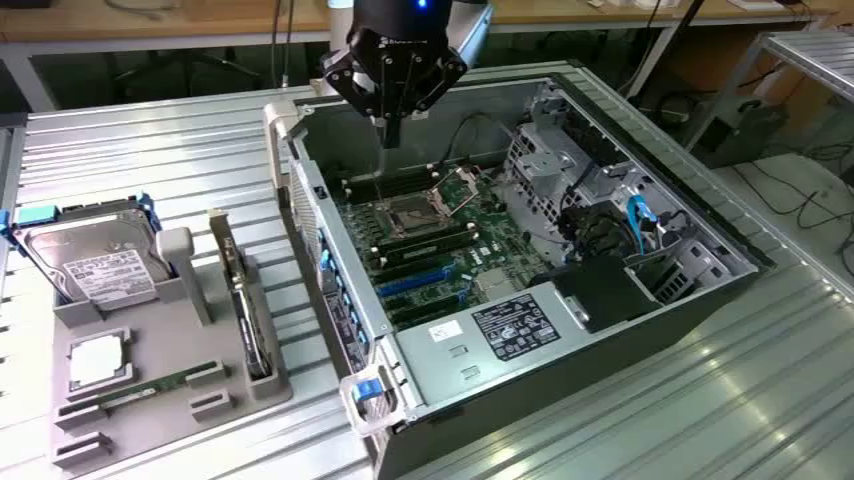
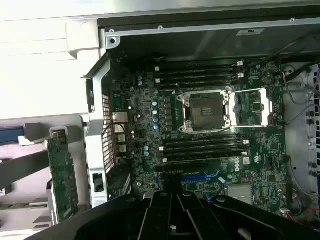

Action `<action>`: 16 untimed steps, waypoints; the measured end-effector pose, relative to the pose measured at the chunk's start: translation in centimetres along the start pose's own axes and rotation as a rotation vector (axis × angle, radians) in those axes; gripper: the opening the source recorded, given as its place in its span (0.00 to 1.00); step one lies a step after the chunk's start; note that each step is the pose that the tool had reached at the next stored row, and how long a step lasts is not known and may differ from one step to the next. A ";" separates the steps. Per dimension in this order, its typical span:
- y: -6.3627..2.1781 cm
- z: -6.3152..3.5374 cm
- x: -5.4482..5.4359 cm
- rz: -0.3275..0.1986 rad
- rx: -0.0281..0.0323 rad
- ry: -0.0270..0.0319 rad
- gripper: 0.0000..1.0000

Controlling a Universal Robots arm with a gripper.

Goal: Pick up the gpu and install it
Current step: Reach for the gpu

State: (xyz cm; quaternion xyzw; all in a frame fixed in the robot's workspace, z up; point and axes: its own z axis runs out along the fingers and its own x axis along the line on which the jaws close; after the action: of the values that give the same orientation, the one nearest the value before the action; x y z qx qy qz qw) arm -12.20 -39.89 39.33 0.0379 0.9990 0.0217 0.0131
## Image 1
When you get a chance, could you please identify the black curved case wire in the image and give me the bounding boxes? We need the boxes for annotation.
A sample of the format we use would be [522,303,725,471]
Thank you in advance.
[444,113,516,169]

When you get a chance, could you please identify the metal socket cover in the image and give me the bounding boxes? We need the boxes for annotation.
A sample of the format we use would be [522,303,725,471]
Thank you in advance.
[430,167,483,206]

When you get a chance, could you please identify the green RAM stick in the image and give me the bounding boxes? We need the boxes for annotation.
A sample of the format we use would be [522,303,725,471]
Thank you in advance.
[63,363,222,407]

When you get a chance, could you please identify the CPU socket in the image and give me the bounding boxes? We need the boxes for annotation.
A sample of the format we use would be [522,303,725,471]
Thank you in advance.
[372,192,468,239]

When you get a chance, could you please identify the black wire bundle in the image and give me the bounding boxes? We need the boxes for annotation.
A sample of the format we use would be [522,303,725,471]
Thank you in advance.
[558,203,630,257]

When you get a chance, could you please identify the black box with handle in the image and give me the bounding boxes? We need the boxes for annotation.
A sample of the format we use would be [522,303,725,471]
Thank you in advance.
[693,98,790,169]

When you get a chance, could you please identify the black open PC case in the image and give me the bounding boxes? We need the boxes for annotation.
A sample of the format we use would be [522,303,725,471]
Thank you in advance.
[263,59,779,480]

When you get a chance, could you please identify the black coiled cable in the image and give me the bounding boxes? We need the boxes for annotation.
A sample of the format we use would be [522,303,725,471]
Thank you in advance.
[658,89,703,127]

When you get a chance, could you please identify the black floor cable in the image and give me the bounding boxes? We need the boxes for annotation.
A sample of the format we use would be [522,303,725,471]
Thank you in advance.
[733,144,854,229]

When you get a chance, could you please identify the black RAM slot bank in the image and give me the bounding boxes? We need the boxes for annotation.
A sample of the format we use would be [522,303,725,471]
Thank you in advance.
[338,167,442,204]

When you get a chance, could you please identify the black plastic shroud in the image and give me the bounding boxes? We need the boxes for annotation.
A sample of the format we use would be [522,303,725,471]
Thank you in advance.
[530,259,661,335]

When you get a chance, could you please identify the silver CPU chip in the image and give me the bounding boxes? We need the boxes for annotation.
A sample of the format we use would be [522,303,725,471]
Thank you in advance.
[68,335,130,389]

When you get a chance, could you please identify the silver hard disk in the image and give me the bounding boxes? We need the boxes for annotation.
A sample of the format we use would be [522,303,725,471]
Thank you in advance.
[23,209,176,306]

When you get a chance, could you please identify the black graphics card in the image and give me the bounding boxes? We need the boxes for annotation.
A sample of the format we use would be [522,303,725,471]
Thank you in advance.
[207,207,276,382]

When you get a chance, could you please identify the grey plastic parts rack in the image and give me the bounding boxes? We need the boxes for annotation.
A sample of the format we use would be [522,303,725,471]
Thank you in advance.
[51,227,295,474]

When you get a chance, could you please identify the blue flat wire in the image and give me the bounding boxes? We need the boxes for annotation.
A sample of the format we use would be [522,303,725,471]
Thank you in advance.
[625,192,654,257]

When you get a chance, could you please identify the blue expansion slot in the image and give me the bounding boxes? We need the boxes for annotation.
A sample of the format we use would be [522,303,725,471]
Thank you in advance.
[376,267,456,301]

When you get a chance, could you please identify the grey power supply unit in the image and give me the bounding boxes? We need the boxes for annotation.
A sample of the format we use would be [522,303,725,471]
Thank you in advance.
[392,279,593,409]

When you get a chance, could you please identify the silver chipset heatsink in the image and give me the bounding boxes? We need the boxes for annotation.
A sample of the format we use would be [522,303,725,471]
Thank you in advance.
[476,277,526,302]

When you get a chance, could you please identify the metal slat side table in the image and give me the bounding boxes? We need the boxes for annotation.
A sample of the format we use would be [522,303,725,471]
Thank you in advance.
[723,32,854,151]

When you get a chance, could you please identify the blue disk caddy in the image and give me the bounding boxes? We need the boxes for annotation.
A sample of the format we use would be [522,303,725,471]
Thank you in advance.
[0,192,166,307]

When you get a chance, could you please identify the black installed RAM stick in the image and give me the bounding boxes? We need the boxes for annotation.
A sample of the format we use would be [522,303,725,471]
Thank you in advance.
[370,223,476,255]
[378,234,480,267]

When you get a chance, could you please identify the long wooden desk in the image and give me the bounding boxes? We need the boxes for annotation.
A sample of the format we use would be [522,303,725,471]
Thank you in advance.
[0,0,823,57]

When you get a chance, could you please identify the green motherboard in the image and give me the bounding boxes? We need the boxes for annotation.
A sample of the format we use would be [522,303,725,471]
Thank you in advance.
[332,164,569,332]

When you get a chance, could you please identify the black hanging cable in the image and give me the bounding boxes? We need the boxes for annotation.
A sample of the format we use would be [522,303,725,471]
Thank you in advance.
[268,0,296,89]

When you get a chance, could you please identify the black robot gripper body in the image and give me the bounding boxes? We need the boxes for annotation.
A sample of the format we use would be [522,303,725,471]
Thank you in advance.
[343,0,460,57]

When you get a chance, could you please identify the grey metal disk bay cage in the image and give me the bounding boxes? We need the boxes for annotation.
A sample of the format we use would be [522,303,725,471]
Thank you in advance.
[503,122,662,236]

